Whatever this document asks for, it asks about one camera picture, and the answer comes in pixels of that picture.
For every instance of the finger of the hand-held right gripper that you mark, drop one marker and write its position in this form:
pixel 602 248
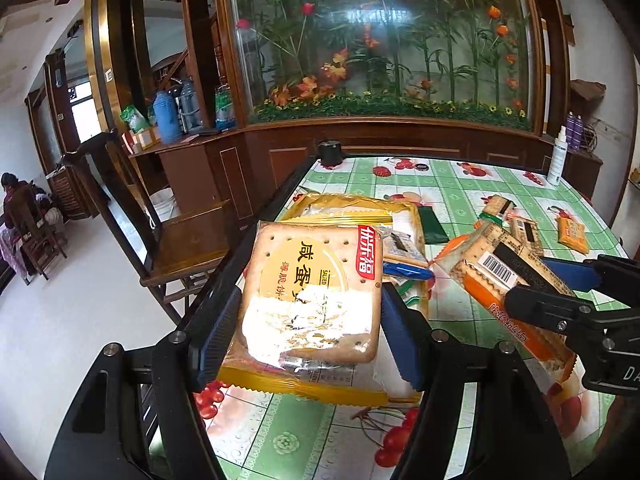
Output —
pixel 570 272
pixel 540 305

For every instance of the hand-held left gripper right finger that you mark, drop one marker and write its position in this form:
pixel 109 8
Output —
pixel 400 340

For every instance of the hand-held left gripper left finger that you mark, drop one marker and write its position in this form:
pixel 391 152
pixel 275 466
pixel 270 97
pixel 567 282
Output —
pixel 217 335

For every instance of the small orange cracker packet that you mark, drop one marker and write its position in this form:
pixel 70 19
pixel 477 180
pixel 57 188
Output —
pixel 526 235
pixel 574 232

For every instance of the large orange-edged cracker packet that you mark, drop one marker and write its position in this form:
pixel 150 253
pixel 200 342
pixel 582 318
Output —
pixel 480 270

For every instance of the yellow label cracker packet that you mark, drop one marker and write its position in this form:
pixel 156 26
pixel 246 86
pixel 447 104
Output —
pixel 310 285

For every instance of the dark green wrapper packet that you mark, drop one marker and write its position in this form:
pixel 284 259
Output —
pixel 432 225

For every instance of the large yellow packaging bag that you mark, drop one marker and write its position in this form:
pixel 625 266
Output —
pixel 345 210

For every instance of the dark wooden chair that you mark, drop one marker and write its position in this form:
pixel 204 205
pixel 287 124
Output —
pixel 190 240

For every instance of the white spray bottle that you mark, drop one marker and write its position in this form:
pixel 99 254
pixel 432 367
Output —
pixel 556 160

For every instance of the white bucket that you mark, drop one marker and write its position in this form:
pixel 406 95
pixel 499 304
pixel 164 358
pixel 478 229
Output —
pixel 162 205

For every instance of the black round clamp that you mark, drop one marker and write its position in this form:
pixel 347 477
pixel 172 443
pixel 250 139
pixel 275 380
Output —
pixel 330 152

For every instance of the wooden dining chair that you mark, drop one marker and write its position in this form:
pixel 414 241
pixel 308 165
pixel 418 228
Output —
pixel 40 230

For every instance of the orange box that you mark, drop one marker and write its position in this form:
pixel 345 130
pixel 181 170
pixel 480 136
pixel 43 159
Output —
pixel 147 137

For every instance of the blue thermos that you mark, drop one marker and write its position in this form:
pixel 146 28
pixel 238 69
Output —
pixel 166 117

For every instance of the clear plastic bottle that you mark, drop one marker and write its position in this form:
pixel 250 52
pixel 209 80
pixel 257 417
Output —
pixel 225 107

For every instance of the green bag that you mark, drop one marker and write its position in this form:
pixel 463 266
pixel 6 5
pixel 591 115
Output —
pixel 134 119

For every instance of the grey thermos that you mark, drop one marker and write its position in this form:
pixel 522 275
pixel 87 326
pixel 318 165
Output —
pixel 190 105

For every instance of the artificial flower glass display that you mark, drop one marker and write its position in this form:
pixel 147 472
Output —
pixel 380 35

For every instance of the gold trimmed wooden pillar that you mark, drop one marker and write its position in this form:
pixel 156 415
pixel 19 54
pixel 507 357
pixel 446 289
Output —
pixel 115 45

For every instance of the wooden wall shelf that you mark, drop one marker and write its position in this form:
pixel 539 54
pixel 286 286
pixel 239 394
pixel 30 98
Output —
pixel 587 90

